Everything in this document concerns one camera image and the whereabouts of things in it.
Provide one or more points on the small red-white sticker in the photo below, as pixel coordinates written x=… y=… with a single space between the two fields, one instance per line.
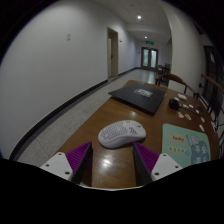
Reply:
x=202 y=119

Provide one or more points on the black closed laptop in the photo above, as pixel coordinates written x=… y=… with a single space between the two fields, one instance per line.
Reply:
x=133 y=96

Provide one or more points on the small white box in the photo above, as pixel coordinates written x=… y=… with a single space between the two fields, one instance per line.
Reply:
x=182 y=96

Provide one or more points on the small black box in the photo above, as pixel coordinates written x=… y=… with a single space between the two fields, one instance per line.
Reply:
x=173 y=104

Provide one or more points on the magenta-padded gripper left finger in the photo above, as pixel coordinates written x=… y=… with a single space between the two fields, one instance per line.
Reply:
x=56 y=165

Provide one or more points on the small orange-white sticker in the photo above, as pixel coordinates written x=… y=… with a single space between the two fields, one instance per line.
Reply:
x=188 y=117
x=180 y=114

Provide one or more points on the wooden chair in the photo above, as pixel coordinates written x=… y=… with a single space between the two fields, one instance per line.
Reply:
x=161 y=69

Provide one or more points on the wooden side door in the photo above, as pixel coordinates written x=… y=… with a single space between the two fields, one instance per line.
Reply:
x=114 y=55

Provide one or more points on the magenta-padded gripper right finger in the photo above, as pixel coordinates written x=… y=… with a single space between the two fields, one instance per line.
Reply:
x=165 y=165

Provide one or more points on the white perforated computer mouse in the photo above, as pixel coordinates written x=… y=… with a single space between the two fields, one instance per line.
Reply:
x=121 y=134

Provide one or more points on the wooden armchair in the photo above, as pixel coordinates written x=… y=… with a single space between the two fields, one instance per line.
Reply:
x=175 y=78

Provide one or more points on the green exit sign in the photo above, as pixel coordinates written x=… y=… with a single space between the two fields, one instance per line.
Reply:
x=149 y=42

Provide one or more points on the light green printed mouse pad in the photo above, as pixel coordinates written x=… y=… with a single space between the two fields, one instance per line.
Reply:
x=186 y=145

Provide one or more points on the dark window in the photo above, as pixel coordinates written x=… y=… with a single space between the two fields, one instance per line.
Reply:
x=210 y=73

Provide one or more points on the wooden-topped black metal railing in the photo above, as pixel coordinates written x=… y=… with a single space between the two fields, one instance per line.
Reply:
x=213 y=83

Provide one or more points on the glass double door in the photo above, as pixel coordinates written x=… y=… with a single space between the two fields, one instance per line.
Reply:
x=149 y=58

